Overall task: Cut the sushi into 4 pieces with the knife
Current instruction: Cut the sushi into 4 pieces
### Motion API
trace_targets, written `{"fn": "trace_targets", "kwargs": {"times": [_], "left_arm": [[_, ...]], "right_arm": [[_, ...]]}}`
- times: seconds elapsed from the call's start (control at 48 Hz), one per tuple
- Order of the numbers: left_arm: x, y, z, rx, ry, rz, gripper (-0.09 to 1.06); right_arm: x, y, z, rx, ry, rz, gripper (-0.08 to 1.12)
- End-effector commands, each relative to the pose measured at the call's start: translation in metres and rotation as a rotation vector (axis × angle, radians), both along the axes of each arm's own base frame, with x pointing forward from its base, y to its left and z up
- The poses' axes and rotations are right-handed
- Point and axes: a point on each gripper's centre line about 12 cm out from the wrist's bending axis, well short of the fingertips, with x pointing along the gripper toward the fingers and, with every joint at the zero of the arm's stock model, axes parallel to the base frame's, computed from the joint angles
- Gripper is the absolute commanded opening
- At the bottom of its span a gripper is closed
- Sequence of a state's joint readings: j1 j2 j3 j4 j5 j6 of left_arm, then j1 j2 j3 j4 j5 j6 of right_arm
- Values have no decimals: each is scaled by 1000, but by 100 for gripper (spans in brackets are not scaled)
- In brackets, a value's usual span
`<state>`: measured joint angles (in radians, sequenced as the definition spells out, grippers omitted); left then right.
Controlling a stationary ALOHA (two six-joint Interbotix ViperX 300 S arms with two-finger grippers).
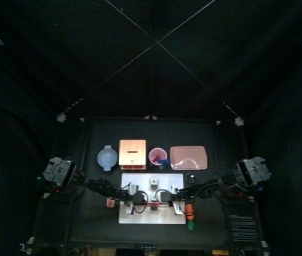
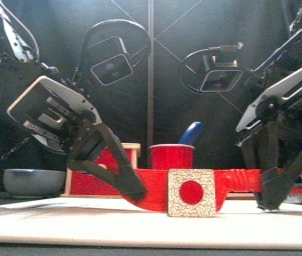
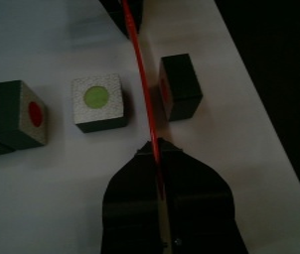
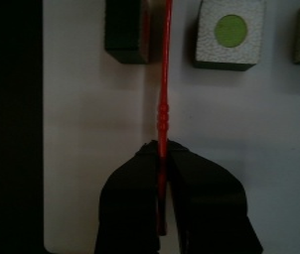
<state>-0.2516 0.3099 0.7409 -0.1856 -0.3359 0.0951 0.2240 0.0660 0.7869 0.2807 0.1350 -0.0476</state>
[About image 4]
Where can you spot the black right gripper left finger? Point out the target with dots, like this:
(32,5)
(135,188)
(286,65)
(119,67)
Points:
(128,205)

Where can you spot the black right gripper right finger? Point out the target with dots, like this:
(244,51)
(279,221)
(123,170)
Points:
(211,205)

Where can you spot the red plastic toy knife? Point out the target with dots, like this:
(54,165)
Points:
(164,99)

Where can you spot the sushi piece with green centre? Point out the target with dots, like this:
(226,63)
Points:
(230,33)

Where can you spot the dark green sushi roll piece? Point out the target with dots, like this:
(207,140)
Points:
(125,31)

